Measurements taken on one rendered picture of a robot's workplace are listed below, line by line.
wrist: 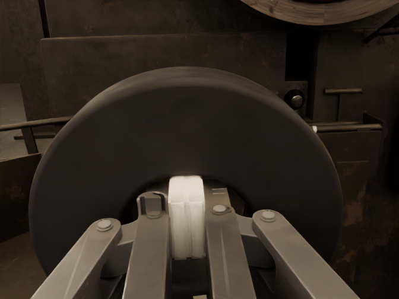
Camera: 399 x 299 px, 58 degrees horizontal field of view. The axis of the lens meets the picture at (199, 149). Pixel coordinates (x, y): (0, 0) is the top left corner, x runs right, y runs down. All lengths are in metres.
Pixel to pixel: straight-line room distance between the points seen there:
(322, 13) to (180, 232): 0.52
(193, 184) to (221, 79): 0.05
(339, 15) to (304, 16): 0.05
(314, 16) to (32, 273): 0.54
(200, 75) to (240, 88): 0.02
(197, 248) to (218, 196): 0.03
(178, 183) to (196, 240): 0.03
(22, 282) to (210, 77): 0.40
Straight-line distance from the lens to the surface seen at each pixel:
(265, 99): 0.16
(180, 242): 0.16
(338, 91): 0.74
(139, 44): 0.69
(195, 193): 0.15
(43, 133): 3.44
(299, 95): 0.75
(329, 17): 0.63
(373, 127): 0.69
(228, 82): 0.15
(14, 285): 0.50
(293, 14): 0.61
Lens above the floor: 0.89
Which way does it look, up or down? 19 degrees down
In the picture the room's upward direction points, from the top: 2 degrees counter-clockwise
